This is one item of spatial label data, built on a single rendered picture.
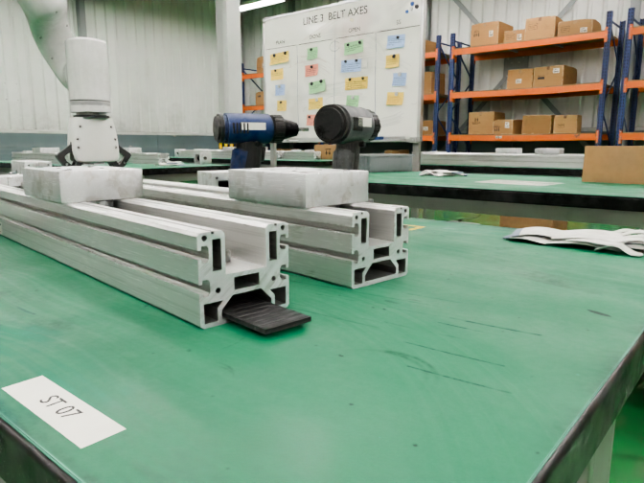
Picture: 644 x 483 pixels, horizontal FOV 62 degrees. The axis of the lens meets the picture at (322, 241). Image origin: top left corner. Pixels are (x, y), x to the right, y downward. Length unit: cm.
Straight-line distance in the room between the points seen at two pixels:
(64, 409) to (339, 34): 395
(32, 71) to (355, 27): 991
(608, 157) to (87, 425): 234
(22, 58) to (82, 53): 1189
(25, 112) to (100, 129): 1178
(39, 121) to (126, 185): 1240
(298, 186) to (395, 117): 323
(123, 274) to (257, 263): 16
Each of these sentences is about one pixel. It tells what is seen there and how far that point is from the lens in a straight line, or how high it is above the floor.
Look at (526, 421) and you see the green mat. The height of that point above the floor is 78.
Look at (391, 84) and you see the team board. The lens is 388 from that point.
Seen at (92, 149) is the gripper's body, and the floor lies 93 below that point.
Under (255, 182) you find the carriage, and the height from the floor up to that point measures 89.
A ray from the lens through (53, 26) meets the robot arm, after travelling 136.
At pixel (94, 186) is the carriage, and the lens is 77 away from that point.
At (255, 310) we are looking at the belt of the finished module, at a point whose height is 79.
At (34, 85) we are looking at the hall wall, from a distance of 1321.
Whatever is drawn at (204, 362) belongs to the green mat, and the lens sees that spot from 42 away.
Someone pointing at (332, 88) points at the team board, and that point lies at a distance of 419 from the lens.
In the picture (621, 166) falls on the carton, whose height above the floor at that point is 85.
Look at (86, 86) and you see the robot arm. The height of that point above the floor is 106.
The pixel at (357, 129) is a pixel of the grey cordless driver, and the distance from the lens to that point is 85.
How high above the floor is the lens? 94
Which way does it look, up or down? 10 degrees down
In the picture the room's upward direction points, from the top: straight up
